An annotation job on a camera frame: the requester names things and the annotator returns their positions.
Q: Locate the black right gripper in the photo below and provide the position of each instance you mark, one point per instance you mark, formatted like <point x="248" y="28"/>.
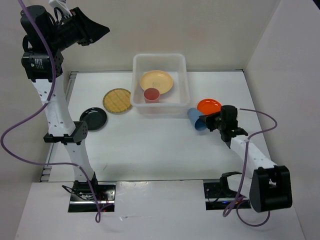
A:
<point x="209" y="118"/>

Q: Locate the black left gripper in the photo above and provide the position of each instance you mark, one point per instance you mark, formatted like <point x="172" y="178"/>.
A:
<point x="89" y="30"/>

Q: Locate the blue plastic cup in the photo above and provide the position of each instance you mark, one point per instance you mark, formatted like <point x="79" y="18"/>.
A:
<point x="194" y="117"/>

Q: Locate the orange plastic plate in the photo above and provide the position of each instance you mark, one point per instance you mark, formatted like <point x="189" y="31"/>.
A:
<point x="209" y="106"/>

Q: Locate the pink plastic cup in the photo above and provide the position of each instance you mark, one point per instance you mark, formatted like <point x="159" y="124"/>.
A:
<point x="151" y="95"/>

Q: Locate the beige plastic plate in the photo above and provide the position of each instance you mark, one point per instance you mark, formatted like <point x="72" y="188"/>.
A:
<point x="157" y="79"/>

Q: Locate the round bamboo mat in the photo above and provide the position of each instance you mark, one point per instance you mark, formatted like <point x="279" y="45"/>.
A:
<point x="117" y="101"/>

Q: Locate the black round plate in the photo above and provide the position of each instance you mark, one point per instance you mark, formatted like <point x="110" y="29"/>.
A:
<point x="95" y="118"/>

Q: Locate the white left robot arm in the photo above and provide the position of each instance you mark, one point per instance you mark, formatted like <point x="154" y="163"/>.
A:
<point x="46" y="37"/>

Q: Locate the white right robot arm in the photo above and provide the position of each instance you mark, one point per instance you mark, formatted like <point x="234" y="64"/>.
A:
<point x="265" y="184"/>

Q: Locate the translucent white plastic bin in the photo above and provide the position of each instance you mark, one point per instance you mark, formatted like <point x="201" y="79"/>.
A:
<point x="174" y="102"/>

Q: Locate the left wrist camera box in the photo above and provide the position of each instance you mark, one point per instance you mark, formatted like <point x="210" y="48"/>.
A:
<point x="62" y="5"/>

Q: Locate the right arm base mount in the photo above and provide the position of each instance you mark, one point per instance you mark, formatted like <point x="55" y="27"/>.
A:
<point x="215" y="197"/>

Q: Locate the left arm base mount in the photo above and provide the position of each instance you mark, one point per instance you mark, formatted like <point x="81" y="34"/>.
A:
<point x="82" y="199"/>

